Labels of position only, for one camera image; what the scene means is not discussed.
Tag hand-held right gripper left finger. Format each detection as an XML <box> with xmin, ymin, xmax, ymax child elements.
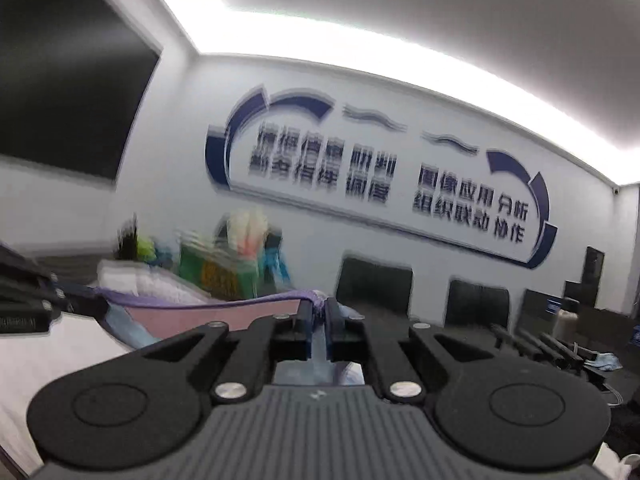
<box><xmin>142</xmin><ymin>297</ymin><xmax>321</xmax><ymax>405</ymax></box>

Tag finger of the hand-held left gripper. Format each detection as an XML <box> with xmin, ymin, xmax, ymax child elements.
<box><xmin>0</xmin><ymin>286</ymin><xmax>110</xmax><ymax>322</ymax></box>
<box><xmin>0</xmin><ymin>244</ymin><xmax>96</xmax><ymax>297</ymax></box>

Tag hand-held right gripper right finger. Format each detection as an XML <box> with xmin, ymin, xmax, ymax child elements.
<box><xmin>324</xmin><ymin>297</ymin><xmax>493</xmax><ymax>403</ymax></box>

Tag purple pink garment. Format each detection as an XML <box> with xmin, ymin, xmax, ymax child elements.
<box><xmin>92</xmin><ymin>285</ymin><xmax>367</xmax><ymax>387</ymax></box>

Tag cream clothes in bag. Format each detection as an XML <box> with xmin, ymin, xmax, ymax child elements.
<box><xmin>224</xmin><ymin>208</ymin><xmax>269</xmax><ymax>257</ymax></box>

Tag black office chair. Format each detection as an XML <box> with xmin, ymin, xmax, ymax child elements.
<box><xmin>443</xmin><ymin>278</ymin><xmax>511</xmax><ymax>334</ymax></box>
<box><xmin>520</xmin><ymin>288</ymin><xmax>566</xmax><ymax>332</ymax></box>
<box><xmin>333</xmin><ymin>255</ymin><xmax>415</xmax><ymax>319</ymax></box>

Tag metal bottle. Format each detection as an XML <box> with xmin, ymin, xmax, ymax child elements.
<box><xmin>555</xmin><ymin>308</ymin><xmax>580</xmax><ymax>344</ymax></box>

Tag blue face mask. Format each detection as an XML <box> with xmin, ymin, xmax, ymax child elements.
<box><xmin>584</xmin><ymin>351</ymin><xmax>622</xmax><ymax>372</ymax></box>

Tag ceiling light strip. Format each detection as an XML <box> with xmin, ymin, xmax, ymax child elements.
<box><xmin>127</xmin><ymin>0</ymin><xmax>640</xmax><ymax>184</ymax></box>

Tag green bag with blue handles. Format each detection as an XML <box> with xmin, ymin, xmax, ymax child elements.
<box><xmin>176</xmin><ymin>229</ymin><xmax>292</xmax><ymax>305</ymax></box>

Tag black wall screen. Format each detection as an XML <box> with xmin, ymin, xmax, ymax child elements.
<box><xmin>0</xmin><ymin>0</ymin><xmax>164</xmax><ymax>184</ymax></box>

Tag black wall panel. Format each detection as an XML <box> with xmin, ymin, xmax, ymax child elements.
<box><xmin>582</xmin><ymin>245</ymin><xmax>606</xmax><ymax>307</ymax></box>

